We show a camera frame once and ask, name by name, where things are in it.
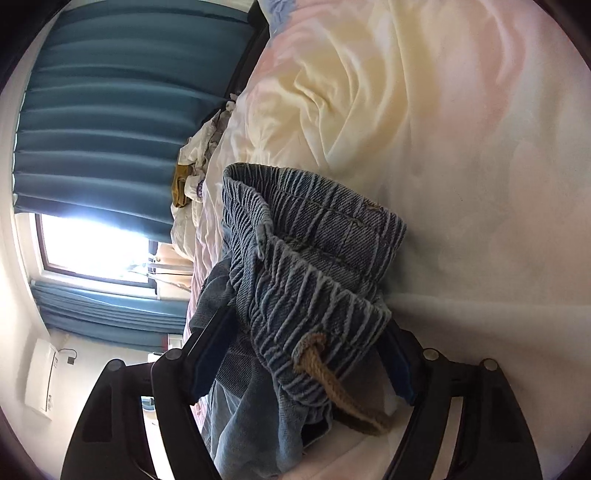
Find mustard yellow garment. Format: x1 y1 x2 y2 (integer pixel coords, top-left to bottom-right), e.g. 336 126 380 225
172 164 193 208

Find white crumpled clothing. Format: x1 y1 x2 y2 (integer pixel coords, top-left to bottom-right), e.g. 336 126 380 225
171 92 241 259

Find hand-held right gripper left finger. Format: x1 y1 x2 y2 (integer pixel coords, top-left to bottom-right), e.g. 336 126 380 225
60 307 238 480

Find blue denim shorts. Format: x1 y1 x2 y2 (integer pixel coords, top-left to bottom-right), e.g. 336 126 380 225
187 162 408 480

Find teal curtain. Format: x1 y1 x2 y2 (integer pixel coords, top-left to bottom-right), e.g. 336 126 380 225
14 4 259 243
32 279 192 352

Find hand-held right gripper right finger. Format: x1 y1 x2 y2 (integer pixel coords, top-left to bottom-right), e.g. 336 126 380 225
376 320 544 480

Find dark bed frame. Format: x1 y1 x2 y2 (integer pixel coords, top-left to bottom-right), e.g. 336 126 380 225
228 0 271 100

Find pastel bed quilt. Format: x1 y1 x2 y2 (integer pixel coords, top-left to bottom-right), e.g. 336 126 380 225
171 0 587 480

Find white wall air conditioner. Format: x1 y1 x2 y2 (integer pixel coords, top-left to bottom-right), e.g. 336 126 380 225
24 338 61 420

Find window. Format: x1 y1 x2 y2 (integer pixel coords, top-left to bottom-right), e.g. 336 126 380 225
37 212 160 280

